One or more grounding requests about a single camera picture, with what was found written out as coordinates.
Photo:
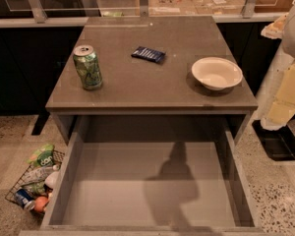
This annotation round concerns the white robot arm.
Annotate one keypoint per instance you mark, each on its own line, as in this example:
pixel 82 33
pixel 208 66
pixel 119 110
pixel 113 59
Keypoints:
pixel 283 28

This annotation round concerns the black wire basket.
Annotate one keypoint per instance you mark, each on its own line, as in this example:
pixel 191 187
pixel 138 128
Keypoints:
pixel 36 189

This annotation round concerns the open grey top drawer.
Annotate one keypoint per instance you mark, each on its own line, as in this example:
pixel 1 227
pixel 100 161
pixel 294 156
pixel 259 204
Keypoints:
pixel 161 175

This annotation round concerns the white bowl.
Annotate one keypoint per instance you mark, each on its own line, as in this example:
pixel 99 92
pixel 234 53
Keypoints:
pixel 217 73

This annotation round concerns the green chip bag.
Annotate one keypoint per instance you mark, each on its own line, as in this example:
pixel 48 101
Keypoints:
pixel 42 156

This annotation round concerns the orange fruit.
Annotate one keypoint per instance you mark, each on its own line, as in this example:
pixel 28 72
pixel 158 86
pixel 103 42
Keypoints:
pixel 40 204

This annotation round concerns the dark blue snack packet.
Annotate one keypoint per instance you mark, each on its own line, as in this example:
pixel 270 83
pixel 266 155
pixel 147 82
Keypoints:
pixel 148 54

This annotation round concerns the grey cabinet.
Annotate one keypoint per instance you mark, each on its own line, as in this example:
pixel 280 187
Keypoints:
pixel 136 86

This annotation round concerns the clear plastic water bottle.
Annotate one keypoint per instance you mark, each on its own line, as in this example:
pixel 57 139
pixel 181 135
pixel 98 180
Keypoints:
pixel 40 174

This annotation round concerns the white round object in basket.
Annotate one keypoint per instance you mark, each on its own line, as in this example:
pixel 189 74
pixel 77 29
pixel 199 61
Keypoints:
pixel 50 181

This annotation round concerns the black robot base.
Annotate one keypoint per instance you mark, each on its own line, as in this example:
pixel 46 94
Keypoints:
pixel 278 145

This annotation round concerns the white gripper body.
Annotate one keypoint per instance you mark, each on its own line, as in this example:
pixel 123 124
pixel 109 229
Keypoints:
pixel 276 103

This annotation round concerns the blue soda can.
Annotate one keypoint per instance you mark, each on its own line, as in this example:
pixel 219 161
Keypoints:
pixel 24 199

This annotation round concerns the cardboard box left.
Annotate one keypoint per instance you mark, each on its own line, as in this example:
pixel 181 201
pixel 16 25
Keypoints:
pixel 171 7

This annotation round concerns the green soda can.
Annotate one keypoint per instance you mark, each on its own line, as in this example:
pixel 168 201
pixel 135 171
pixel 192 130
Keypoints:
pixel 87 66

